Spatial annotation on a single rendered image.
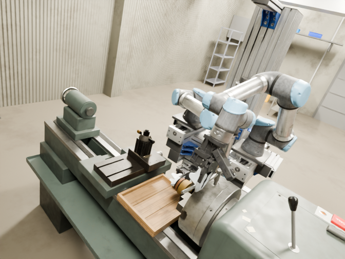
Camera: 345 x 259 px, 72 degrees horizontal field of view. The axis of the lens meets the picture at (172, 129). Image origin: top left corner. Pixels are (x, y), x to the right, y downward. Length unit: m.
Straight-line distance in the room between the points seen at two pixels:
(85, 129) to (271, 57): 1.38
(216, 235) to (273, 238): 0.19
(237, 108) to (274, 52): 0.94
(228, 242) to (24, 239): 1.78
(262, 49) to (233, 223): 1.17
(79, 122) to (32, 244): 1.05
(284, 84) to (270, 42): 0.55
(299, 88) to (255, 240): 0.67
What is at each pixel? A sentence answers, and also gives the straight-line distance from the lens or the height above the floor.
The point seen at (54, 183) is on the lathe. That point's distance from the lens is 1.96.
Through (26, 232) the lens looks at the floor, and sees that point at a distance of 2.39.
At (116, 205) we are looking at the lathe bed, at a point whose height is 0.80.
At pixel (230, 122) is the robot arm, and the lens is 0.80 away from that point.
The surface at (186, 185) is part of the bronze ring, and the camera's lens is 1.19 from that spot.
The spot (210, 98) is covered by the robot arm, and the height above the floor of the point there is 1.57.
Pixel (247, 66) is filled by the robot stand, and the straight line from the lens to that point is 1.74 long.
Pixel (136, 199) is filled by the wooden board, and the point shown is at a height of 0.88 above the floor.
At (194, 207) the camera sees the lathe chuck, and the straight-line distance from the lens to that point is 1.04.
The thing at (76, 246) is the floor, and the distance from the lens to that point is 2.26.
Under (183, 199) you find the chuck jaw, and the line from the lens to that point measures 1.12.
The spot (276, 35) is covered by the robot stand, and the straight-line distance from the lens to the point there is 1.70.
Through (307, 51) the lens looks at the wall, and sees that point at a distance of 8.73.
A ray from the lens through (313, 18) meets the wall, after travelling 8.81.
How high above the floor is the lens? 1.84
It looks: 26 degrees down
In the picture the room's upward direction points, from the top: 16 degrees clockwise
